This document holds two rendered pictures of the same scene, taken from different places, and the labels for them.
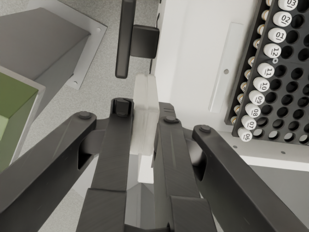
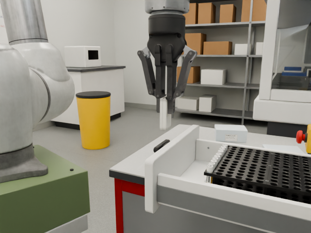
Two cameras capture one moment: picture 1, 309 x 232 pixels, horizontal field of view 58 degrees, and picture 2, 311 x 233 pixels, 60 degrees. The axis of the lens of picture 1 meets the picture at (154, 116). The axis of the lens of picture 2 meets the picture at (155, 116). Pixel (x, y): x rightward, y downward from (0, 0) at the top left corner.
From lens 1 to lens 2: 65 cm
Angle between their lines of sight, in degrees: 101
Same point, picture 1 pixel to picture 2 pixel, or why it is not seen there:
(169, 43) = (178, 138)
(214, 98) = not seen: hidden behind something
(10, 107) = (86, 180)
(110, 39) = not seen: outside the picture
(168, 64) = (176, 140)
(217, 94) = not seen: hidden behind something
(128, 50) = (162, 144)
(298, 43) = (233, 156)
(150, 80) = (169, 119)
